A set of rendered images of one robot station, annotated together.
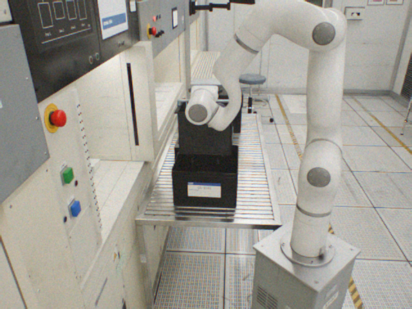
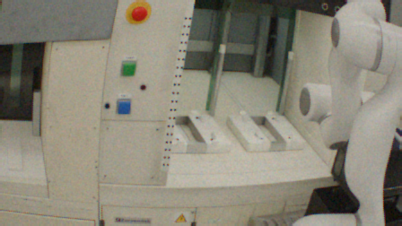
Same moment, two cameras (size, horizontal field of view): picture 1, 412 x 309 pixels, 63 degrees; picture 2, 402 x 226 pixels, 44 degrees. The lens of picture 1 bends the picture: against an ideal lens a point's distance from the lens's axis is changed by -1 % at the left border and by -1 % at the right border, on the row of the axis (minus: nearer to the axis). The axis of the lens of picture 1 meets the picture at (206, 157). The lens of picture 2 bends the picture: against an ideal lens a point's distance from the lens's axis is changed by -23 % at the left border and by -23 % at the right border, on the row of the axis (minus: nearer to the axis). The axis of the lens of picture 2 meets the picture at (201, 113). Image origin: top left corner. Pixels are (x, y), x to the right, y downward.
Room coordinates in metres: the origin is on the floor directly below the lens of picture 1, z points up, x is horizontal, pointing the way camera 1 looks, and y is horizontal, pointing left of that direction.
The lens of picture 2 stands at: (0.30, -1.01, 1.71)
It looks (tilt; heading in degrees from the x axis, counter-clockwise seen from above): 23 degrees down; 65
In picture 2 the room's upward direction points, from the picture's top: 9 degrees clockwise
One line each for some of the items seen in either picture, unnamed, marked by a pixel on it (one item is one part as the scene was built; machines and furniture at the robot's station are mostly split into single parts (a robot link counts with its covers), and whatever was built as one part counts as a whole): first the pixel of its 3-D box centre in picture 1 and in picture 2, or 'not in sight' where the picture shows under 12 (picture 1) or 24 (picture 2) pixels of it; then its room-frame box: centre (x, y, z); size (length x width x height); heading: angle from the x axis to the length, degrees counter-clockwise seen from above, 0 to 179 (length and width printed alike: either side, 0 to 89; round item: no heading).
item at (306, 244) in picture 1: (309, 228); not in sight; (0.94, -0.36, 0.85); 0.19 x 0.19 x 0.18
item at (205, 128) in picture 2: not in sight; (187, 131); (1.02, 0.63, 0.89); 0.22 x 0.21 x 0.04; 86
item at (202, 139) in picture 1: (206, 118); (379, 151); (1.33, 0.00, 1.12); 0.24 x 0.20 x 0.32; 85
